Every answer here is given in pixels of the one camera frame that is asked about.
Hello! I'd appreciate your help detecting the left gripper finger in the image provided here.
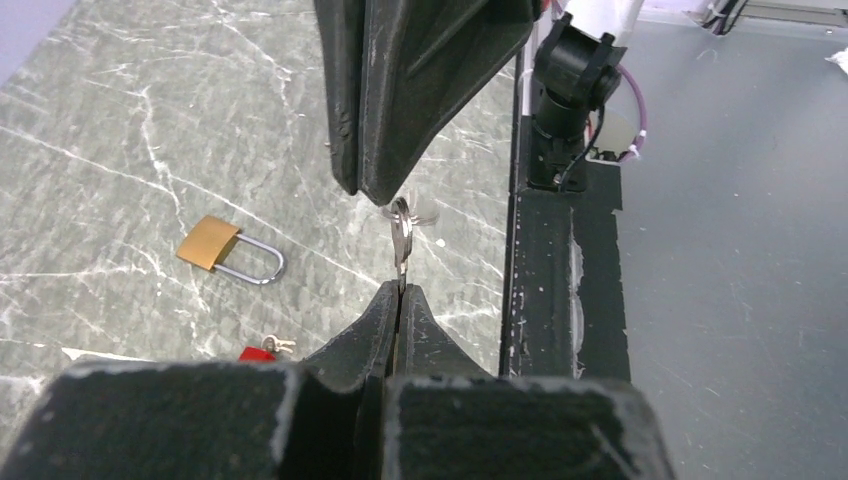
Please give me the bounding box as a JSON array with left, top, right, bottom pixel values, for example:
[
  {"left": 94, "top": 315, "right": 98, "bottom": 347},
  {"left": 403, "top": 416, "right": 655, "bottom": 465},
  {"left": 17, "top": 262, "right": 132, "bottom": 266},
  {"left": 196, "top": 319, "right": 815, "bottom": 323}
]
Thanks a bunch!
[
  {"left": 1, "top": 281, "right": 400, "bottom": 479},
  {"left": 384, "top": 283, "right": 677, "bottom": 480}
]

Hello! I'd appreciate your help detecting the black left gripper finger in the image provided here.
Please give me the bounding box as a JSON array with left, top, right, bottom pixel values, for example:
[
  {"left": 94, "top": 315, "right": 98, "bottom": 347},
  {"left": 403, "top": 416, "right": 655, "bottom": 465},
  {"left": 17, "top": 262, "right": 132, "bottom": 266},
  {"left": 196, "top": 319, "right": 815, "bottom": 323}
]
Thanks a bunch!
[
  {"left": 357, "top": 0, "right": 534, "bottom": 206},
  {"left": 313, "top": 0, "right": 365, "bottom": 195}
]

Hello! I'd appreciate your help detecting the red cable padlock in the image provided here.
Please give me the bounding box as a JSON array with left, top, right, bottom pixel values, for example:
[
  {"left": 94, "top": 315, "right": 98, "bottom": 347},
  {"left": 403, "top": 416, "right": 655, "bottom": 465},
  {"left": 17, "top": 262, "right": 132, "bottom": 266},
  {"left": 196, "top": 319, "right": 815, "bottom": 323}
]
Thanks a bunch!
[{"left": 238, "top": 346, "right": 277, "bottom": 363}]

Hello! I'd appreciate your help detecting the brass padlock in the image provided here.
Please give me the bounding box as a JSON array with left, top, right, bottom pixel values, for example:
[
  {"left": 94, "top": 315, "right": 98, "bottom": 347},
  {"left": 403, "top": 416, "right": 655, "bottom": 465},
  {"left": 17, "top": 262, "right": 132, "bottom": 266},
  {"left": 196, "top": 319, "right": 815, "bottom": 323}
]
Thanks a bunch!
[{"left": 175, "top": 215, "right": 287, "bottom": 285}]

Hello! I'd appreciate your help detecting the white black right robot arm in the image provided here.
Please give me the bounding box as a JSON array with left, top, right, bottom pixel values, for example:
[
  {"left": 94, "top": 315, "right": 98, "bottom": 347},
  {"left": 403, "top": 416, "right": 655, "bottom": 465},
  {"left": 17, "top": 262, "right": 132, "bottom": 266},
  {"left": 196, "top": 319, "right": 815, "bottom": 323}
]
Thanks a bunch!
[{"left": 314, "top": 1, "right": 641, "bottom": 206}]

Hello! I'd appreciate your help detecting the white crumpled paper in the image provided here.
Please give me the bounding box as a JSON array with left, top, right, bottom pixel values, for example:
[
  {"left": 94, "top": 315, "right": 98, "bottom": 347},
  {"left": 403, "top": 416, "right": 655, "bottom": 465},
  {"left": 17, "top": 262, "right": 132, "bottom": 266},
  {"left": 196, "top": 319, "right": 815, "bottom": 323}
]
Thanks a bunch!
[{"left": 825, "top": 48, "right": 848, "bottom": 74}]

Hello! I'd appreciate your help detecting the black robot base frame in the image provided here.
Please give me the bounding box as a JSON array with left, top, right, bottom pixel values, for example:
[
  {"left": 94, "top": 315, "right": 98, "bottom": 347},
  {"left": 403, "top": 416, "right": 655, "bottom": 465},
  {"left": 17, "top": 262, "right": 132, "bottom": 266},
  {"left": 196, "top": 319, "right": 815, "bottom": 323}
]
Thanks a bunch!
[{"left": 498, "top": 49, "right": 631, "bottom": 381}]

